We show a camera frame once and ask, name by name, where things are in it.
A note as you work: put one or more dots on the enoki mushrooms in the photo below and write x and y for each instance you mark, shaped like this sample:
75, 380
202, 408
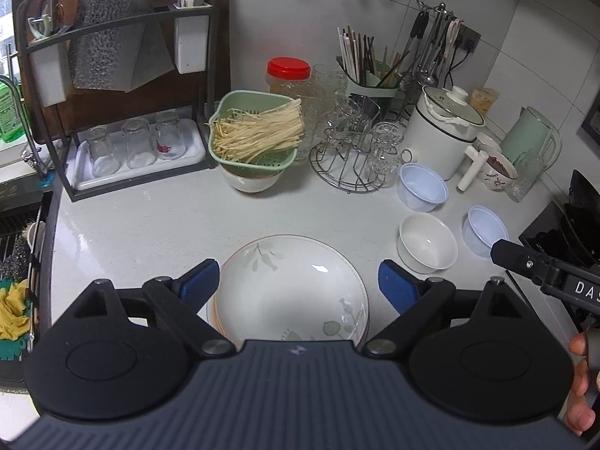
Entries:
258, 131

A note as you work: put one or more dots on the green plastic colander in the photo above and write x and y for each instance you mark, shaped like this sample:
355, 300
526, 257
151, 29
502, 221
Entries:
234, 103

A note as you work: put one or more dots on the short steel faucet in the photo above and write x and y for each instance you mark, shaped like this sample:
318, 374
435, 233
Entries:
29, 136

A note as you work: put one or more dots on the white drip tray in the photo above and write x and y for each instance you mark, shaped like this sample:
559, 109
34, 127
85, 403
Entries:
140, 176

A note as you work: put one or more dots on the hammered steel cleaver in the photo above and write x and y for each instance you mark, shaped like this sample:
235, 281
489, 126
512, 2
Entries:
112, 47

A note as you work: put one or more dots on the metal utensil hanging stand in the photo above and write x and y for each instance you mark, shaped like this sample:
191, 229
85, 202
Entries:
440, 7

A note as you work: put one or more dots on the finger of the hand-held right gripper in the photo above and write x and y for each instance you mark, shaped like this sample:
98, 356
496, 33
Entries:
513, 258

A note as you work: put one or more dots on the dark wooden cutting board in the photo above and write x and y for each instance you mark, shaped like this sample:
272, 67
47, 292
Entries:
56, 119

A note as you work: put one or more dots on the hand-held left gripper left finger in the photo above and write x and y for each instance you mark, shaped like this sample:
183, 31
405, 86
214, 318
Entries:
199, 283

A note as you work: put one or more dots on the tall clear glass vase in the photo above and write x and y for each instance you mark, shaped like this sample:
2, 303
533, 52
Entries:
522, 183

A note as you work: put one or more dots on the brown food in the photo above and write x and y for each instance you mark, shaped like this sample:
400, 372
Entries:
501, 164

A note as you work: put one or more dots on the patterned ceramic bowl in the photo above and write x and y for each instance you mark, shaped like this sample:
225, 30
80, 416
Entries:
494, 180

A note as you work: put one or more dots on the glass jar with red lid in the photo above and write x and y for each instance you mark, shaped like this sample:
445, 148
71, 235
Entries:
288, 68

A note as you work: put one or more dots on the steel wool scrubber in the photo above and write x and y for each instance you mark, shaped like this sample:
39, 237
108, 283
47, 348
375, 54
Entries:
14, 258

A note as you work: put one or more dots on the pale green electric kettle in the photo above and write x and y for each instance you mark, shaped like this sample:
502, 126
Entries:
525, 136

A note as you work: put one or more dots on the white leaf print plate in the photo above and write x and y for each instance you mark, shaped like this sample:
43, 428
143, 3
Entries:
290, 286
217, 321

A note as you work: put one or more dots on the yellow dish cloth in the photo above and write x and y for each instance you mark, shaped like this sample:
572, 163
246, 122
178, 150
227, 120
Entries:
11, 309

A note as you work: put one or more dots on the large white printed plate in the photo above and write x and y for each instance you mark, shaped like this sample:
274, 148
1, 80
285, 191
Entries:
209, 311

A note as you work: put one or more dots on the black kitchen sink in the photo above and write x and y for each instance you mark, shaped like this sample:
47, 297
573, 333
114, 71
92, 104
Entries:
9, 215

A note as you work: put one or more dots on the clear glass pitcher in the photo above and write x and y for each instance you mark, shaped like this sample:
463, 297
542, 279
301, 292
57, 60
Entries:
328, 79

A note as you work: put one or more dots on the metal ladle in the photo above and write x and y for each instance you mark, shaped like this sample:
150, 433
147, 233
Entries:
422, 75

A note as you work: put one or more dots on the wide steel knife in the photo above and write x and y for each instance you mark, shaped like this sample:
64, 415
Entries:
154, 56

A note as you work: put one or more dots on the green dish cloth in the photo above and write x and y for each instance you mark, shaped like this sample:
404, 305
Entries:
14, 349

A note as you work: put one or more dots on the green chopstick holder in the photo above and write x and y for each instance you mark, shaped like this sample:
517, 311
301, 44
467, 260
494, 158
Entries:
370, 86

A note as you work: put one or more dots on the black metal knife rack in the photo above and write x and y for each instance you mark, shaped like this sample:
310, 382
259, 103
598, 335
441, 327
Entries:
212, 65

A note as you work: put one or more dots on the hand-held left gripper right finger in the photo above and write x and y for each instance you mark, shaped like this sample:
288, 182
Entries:
398, 286

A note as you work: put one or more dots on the speckled pot lid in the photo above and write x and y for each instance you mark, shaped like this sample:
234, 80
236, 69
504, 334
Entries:
457, 96

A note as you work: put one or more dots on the bundle of chopsticks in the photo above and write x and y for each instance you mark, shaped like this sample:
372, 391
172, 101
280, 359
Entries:
349, 56

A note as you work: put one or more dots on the upturned drinking glass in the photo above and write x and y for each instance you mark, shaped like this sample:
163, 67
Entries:
137, 143
169, 133
103, 150

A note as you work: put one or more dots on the green plastic bottle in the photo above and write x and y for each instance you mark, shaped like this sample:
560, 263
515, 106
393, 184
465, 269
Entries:
9, 117

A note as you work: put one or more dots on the yellow paper packet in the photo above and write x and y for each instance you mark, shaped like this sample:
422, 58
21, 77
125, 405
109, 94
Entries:
485, 101

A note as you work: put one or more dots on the set of clear glass cups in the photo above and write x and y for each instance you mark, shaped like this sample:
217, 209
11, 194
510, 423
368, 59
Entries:
384, 159

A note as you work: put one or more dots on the white ceramic bowl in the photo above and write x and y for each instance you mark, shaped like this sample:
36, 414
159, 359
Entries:
426, 243

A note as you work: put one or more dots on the black wok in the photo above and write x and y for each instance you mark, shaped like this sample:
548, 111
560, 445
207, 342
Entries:
583, 225

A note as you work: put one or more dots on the person's right hand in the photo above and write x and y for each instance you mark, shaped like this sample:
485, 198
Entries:
579, 403

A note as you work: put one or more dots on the white bowl under colander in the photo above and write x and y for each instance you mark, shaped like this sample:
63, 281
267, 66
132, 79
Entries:
253, 183

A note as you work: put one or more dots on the white utensil caddy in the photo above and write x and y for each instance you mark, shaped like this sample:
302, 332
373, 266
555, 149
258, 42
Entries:
190, 47
49, 79

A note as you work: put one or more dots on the sink drain rack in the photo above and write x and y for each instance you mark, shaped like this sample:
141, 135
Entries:
21, 267

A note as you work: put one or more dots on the light blue plastic bowl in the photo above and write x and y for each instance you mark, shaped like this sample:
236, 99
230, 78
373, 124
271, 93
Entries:
483, 229
422, 187

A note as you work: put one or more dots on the white electric cooking pot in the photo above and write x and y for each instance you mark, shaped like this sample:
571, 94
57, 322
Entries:
431, 140

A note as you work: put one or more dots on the small white bowl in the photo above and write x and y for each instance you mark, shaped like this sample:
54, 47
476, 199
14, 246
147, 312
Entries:
487, 140

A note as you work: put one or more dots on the black wall power strip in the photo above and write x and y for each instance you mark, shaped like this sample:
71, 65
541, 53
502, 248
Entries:
471, 40

